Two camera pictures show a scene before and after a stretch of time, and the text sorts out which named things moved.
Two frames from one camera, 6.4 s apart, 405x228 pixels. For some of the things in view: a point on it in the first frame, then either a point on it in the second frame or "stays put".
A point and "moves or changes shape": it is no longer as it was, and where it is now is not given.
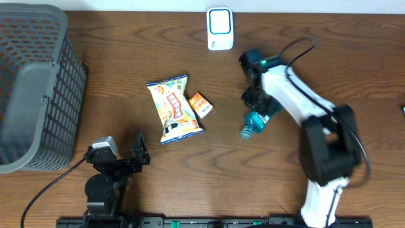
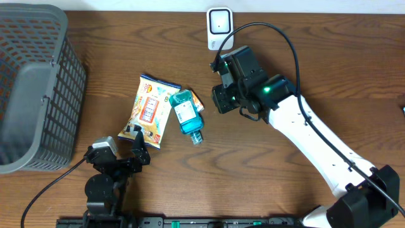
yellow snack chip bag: [173, 109] -> [150, 109]
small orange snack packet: [202, 106] moves or changes shape
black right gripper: [273, 102] -> [223, 105]
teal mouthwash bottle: [255, 122] -> [190, 119]
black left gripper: [142, 154] stays put
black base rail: [208, 223] stays put
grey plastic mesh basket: [42, 88] stays put
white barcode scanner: [219, 28] stays put
